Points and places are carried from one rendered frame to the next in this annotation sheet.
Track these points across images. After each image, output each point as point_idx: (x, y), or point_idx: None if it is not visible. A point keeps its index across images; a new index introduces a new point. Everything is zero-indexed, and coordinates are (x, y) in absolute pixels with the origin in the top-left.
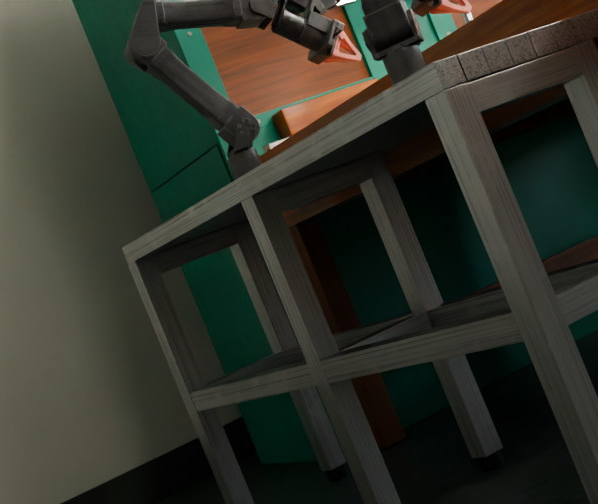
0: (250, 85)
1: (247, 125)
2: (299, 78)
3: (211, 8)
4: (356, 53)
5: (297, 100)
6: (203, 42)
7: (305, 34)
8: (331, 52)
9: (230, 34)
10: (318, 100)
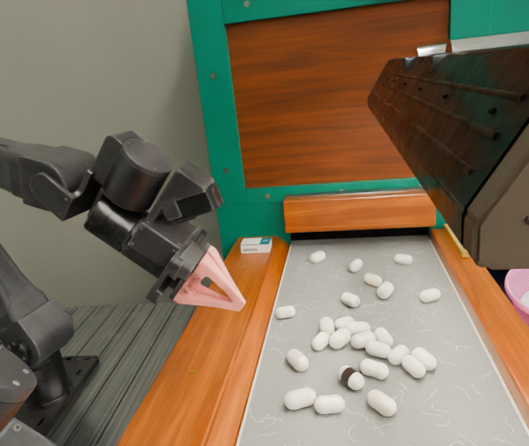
0: (275, 150)
1: (18, 351)
2: (342, 156)
3: None
4: (233, 301)
5: (329, 180)
6: (228, 89)
7: (127, 257)
8: (171, 297)
9: (270, 83)
10: (336, 203)
